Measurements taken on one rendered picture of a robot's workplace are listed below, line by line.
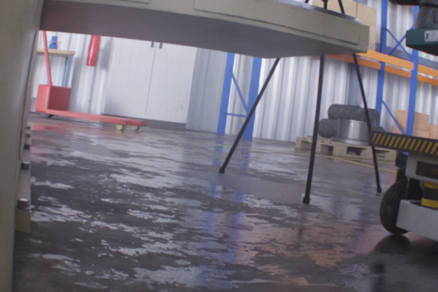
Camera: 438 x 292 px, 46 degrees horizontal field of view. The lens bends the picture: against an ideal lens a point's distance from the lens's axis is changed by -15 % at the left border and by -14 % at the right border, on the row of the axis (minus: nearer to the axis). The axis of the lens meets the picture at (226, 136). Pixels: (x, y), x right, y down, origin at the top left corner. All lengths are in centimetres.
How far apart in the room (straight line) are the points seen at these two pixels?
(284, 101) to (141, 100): 250
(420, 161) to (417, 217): 16
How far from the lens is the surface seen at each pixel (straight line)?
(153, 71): 815
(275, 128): 940
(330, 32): 201
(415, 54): 923
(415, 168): 161
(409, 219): 161
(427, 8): 187
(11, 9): 66
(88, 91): 858
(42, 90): 679
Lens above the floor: 31
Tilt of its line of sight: 2 degrees down
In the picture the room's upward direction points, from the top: 7 degrees clockwise
